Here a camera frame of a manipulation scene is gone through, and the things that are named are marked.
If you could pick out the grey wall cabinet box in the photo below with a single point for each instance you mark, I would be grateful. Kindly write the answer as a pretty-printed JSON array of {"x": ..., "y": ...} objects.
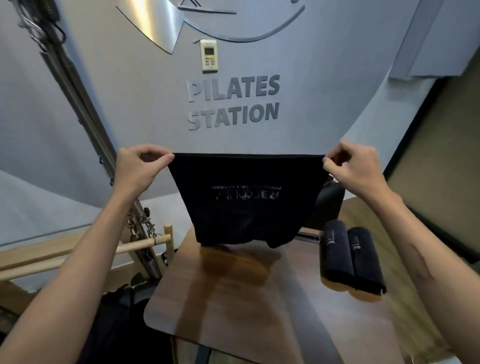
[{"x": 435, "y": 37}]

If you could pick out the brown blind with black frame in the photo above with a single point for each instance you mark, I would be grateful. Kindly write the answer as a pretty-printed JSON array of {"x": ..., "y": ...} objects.
[{"x": 442, "y": 168}]

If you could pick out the person's right forearm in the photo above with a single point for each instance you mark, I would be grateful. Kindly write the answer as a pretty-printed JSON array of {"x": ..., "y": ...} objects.
[{"x": 438, "y": 277}]

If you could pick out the person's left hand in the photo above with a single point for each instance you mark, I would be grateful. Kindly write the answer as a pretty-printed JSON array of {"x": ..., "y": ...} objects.
[{"x": 137, "y": 172}]

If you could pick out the wooden tower frame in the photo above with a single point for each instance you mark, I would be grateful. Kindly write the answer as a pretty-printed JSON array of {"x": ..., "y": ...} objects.
[{"x": 37, "y": 249}]

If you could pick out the metal wall logo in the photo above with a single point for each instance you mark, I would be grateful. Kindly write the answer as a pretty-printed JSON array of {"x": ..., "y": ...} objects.
[{"x": 150, "y": 18}]

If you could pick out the wooden roll bar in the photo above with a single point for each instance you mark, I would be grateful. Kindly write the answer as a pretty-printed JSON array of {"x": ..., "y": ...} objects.
[{"x": 33, "y": 268}]

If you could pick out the black padded box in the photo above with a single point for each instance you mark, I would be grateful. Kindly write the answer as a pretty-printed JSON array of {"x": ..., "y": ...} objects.
[{"x": 330, "y": 206}]

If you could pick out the brown wooden side table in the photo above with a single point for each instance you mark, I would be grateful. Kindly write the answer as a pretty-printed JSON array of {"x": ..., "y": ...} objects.
[{"x": 243, "y": 300}]

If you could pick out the person's left forearm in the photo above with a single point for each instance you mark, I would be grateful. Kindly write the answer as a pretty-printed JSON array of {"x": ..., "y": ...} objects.
[{"x": 63, "y": 292}]

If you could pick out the long metal coil spring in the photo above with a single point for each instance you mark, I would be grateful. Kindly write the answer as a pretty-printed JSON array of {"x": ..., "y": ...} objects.
[{"x": 48, "y": 13}]

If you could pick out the chrome tower pole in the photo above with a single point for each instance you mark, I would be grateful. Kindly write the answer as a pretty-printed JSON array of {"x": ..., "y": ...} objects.
[{"x": 86, "y": 120}]

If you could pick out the person's right hand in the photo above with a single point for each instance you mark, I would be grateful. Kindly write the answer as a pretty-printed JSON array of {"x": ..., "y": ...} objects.
[{"x": 360, "y": 172}]

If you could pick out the grey wall letters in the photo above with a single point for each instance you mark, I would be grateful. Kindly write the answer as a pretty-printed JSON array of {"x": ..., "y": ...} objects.
[{"x": 232, "y": 101}]

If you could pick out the dark navy towel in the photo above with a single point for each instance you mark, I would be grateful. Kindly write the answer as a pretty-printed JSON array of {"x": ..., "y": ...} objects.
[
  {"x": 247, "y": 202},
  {"x": 365, "y": 258},
  {"x": 338, "y": 251}
]

